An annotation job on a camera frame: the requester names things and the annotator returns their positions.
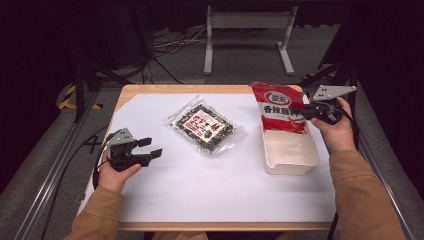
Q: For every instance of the cream plastic container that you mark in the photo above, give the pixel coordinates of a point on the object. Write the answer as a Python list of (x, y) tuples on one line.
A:
[(290, 150)]

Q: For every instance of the white table sheet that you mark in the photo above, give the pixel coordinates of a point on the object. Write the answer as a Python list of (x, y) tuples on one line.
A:
[(186, 186)]

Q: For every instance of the white metal stand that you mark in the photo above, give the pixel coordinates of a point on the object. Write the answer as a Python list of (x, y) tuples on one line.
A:
[(248, 20)]

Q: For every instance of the red snack packet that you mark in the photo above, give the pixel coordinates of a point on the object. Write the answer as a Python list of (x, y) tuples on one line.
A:
[(276, 123)]

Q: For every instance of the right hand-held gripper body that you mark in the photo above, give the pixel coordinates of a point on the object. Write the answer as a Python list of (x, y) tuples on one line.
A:
[(330, 91)]

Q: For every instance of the black tripod stand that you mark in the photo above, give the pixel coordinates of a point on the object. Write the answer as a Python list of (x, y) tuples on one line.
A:
[(80, 86), (353, 76)]

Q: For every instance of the person's left hand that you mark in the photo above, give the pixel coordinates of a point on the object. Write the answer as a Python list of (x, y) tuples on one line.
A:
[(111, 180)]

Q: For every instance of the wooden table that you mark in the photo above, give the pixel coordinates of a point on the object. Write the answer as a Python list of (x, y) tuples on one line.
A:
[(200, 88)]

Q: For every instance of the clear seaweed packet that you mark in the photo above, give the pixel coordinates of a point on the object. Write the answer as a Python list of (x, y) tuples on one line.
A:
[(205, 126)]

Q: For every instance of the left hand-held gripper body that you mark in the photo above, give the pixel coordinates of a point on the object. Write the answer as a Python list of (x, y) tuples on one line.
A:
[(120, 138)]

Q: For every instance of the yellow and black floor tape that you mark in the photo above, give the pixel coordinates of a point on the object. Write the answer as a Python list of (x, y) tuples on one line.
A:
[(311, 76), (68, 96)]

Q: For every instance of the person's right hand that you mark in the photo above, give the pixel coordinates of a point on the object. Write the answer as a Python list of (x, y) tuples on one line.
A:
[(338, 136)]

